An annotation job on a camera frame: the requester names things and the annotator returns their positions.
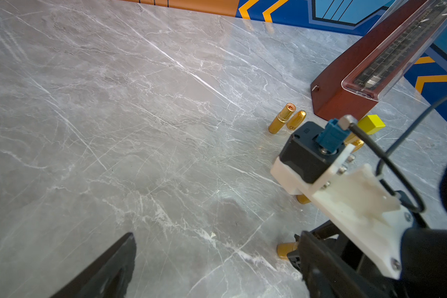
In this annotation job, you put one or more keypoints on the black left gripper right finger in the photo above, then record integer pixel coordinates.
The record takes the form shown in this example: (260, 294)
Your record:
(327, 276)

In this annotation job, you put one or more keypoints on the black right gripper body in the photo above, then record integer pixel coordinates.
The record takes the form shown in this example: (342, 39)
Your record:
(343, 247)

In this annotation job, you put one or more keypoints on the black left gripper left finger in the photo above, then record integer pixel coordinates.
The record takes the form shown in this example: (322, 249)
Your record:
(108, 276)

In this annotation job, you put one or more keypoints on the gold bullet lipstick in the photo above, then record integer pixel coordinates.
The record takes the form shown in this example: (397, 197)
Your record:
(282, 117)
(283, 249)
(302, 199)

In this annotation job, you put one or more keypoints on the gold lipstick cap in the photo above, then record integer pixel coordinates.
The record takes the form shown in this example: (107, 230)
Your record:
(355, 141)
(296, 120)

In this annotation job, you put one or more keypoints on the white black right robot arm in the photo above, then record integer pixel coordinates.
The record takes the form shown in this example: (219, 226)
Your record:
(424, 257)

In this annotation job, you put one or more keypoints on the yellow small block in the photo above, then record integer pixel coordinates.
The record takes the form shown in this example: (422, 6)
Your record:
(371, 124)

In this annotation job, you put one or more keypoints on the dark red wooden metronome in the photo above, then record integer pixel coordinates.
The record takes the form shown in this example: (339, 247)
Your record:
(355, 82)

